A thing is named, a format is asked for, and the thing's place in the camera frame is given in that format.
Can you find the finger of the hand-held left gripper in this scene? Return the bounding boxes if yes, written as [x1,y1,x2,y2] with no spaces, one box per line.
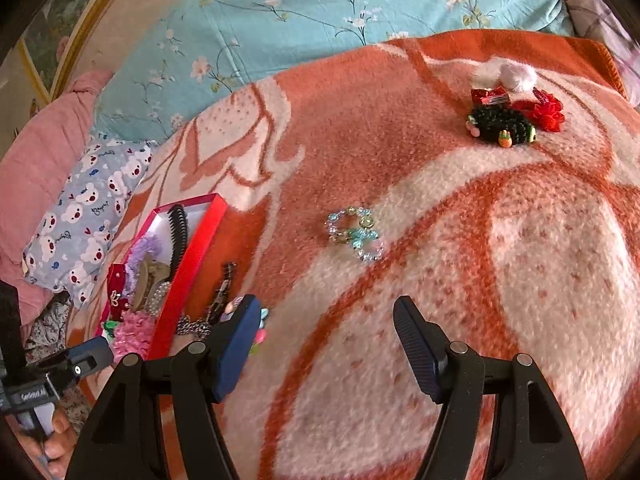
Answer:
[67,336,116,378]

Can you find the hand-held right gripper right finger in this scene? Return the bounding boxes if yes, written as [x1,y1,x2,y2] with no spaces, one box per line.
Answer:
[392,296,588,480]

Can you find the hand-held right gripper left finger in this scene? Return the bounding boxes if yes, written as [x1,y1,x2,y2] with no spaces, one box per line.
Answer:
[65,295,263,480]

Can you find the pink scrunchie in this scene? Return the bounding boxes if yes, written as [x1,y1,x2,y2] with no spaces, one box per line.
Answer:
[112,310,158,361]

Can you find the red bow hair clip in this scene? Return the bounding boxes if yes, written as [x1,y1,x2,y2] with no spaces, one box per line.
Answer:
[105,262,133,321]

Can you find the pearl bracelet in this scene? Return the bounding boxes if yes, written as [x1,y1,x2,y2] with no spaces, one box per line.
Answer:
[145,280,173,316]

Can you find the gold hair claw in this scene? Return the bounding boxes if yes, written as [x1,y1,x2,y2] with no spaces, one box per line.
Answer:
[131,255,173,311]

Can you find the pink box with white inside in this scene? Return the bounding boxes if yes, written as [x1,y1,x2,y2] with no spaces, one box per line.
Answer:
[92,192,228,361]

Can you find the clear crystal bead bracelet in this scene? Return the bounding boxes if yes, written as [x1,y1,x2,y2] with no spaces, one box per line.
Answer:
[327,205,386,263]

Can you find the purple scrunchie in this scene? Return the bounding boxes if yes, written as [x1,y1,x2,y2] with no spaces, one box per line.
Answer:
[125,236,173,281]

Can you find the black hair comb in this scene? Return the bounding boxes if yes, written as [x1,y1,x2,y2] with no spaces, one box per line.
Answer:
[167,204,188,281]

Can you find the person's left hand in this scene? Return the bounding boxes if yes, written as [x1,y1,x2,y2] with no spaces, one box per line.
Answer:
[20,402,76,467]

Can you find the grey patterned cloth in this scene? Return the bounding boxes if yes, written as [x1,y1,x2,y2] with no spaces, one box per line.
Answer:
[25,300,71,361]

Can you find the silver wristwatch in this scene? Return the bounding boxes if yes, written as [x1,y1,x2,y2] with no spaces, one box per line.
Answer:
[207,261,238,323]

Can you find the orange and white patterned blanket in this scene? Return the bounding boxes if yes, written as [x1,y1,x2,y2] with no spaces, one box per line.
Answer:
[65,27,640,480]

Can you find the bear print pillow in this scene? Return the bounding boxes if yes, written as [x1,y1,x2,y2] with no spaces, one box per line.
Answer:
[22,132,153,308]

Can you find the pink quilt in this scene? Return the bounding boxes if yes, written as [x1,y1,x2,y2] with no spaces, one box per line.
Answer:
[0,70,116,311]

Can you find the small red hair clip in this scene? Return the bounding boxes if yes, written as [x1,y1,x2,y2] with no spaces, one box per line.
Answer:
[471,86,511,108]

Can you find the red flower hair clip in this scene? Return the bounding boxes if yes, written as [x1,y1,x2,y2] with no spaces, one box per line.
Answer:
[512,87,566,133]

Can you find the white pom pom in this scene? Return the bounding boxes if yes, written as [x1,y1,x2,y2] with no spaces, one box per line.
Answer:
[472,57,540,93]

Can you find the gold framed picture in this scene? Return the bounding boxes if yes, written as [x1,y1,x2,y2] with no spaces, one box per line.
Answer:
[15,0,151,106]

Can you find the blue floral duvet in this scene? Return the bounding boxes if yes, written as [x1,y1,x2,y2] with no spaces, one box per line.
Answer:
[92,0,576,146]

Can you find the purple plaid pillow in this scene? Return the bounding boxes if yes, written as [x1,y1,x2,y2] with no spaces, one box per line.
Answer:
[552,0,640,106]

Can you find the pastel charm hair tie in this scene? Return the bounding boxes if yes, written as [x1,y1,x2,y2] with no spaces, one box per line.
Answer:
[220,297,271,356]

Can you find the silver chain necklace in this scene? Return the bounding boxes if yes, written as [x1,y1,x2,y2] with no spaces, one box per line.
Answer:
[176,312,213,341]

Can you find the black beaded hair tie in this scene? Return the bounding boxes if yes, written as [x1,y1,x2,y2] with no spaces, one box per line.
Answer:
[466,105,538,150]

